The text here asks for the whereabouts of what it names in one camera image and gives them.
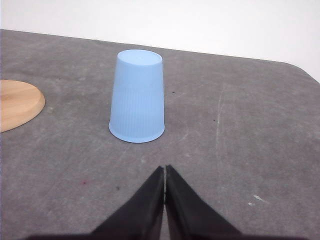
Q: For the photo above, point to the light blue ribbed cup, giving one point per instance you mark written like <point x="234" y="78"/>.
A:
<point x="137" y="112"/>

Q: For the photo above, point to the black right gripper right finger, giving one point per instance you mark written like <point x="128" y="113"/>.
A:
<point x="190" y="218"/>

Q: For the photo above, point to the wooden mug tree stand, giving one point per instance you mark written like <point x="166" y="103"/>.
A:
<point x="20" y="103"/>

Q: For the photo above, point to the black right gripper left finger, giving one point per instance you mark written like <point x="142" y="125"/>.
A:
<point x="140" y="219"/>

